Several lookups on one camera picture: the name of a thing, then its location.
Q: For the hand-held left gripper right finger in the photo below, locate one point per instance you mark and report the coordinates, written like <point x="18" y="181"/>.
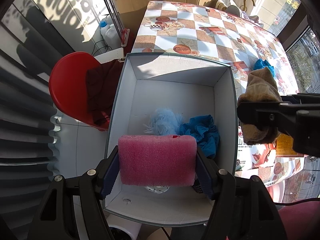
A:
<point x="203" y="175"/>

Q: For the floral printed box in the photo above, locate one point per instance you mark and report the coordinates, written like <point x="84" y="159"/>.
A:
<point x="262" y="157"/>

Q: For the dark red cloth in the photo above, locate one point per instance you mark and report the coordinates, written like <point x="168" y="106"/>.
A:
<point x="100" y="92"/>

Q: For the tan sock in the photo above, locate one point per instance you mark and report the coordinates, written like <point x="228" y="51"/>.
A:
<point x="260" y="87"/>

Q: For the pink foam sponge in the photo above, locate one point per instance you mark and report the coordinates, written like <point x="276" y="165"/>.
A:
<point x="157" y="160"/>

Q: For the white round bin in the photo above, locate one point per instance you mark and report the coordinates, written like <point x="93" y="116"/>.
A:
<point x="125" y="226"/>

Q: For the person's pink clothing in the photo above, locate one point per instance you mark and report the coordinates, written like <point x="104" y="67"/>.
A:
<point x="297" y="220"/>

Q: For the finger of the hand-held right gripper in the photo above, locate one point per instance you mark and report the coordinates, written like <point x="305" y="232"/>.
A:
<point x="262" y="112"/>
<point x="305" y="98"/>

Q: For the checkered printed tablecloth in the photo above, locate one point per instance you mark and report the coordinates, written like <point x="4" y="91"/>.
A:
<point x="212" y="37"/>

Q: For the red plastic chair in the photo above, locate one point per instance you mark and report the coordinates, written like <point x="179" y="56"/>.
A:
<point x="67" y="80"/>

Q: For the white plastic jug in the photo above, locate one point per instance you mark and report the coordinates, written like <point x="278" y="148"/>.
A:
<point x="113" y="35"/>

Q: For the grey pleated curtain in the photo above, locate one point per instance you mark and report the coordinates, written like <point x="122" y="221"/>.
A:
<point x="25" y="130"/>

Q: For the blue cloth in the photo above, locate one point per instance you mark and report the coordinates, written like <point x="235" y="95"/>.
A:
<point x="262" y="65"/>
<point x="202" y="132"/>

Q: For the metal strainer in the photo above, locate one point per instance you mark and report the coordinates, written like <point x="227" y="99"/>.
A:
<point x="157" y="189"/>

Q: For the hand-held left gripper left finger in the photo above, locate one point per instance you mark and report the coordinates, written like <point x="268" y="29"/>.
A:
<point x="110" y="175"/>

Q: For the light blue feather scrunchie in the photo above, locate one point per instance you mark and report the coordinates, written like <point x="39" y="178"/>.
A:
<point x="162" y="120"/>

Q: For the grey and white shoes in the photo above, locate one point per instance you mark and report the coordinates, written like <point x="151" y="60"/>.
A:
<point x="232" y="8"/>

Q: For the white bottle with blue cap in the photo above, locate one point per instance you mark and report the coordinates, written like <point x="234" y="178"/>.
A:
<point x="103" y="31"/>

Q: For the white cardboard storage box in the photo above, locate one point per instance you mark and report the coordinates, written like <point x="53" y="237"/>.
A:
<point x="175" y="95"/>

